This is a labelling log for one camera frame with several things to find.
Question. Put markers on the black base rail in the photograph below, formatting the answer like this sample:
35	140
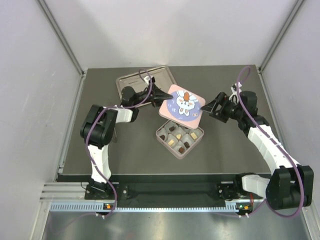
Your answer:
170	190

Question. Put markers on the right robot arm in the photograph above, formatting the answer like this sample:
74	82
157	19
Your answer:
291	184

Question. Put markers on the metal tongs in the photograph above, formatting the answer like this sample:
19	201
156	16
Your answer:
114	136

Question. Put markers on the pink square tin box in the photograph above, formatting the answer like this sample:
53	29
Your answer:
180	157

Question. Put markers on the white paper cup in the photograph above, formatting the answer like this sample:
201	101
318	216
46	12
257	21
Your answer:
179	145
197	132
171	137
163	134
177	131
187	138
187	130
170	124

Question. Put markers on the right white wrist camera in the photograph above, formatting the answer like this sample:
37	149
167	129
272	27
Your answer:
236	88

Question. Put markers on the dark chocolate cube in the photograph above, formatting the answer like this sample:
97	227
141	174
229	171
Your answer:
186	144

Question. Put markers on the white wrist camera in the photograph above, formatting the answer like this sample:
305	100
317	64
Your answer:
147	79
236	88

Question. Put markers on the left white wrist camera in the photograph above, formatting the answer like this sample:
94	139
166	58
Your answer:
147	79

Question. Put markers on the white cable duct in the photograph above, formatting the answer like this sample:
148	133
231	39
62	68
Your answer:
101	207

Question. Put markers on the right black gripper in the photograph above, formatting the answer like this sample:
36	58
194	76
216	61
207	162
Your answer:
222	99

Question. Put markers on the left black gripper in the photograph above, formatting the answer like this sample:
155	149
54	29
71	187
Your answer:
157	96

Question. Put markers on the silver metal tray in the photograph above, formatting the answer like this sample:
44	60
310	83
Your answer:
162	74

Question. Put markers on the silver tin lid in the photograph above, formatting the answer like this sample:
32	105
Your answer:
184	108

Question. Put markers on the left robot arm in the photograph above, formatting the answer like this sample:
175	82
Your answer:
99	125

